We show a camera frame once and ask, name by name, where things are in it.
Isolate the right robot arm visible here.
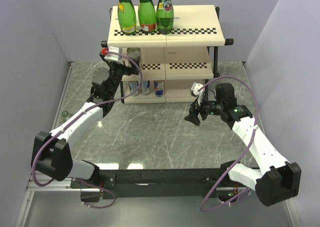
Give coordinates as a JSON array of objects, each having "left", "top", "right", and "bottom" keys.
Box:
[{"left": 184, "top": 82, "right": 302, "bottom": 207}]

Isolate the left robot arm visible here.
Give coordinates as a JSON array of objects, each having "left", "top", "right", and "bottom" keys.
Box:
[{"left": 31, "top": 54, "right": 143, "bottom": 188}]

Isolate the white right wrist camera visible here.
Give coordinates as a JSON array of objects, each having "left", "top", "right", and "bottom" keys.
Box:
[{"left": 189, "top": 82, "right": 205, "bottom": 106}]

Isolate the clear glass bottle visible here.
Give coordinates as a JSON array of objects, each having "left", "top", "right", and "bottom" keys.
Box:
[
  {"left": 126, "top": 47, "right": 142, "bottom": 67},
  {"left": 61, "top": 111, "right": 69, "bottom": 117}
]

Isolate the silver energy drink can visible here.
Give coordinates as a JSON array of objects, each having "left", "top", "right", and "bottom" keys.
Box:
[{"left": 141, "top": 80, "right": 151, "bottom": 96}]

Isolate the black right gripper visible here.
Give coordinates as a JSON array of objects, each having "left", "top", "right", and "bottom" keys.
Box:
[{"left": 184, "top": 92, "right": 224, "bottom": 127}]

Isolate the clear glass bottle front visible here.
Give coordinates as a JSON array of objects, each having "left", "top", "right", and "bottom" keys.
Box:
[{"left": 61, "top": 111, "right": 69, "bottom": 117}]

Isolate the green Perrier bottle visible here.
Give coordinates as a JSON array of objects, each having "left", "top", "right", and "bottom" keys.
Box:
[{"left": 117, "top": 0, "right": 137, "bottom": 35}]

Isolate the aluminium frame rail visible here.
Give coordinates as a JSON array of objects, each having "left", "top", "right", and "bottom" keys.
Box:
[{"left": 24, "top": 171, "right": 261, "bottom": 195}]

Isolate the blue energy drink can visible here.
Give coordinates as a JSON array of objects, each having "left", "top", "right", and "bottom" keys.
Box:
[{"left": 154, "top": 80, "right": 165, "bottom": 97}]

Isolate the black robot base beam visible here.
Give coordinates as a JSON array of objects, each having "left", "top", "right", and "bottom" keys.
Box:
[{"left": 69, "top": 168, "right": 251, "bottom": 200}]

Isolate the beige three-tier shelf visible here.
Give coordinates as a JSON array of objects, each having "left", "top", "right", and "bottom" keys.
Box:
[{"left": 101, "top": 5, "right": 234, "bottom": 104}]

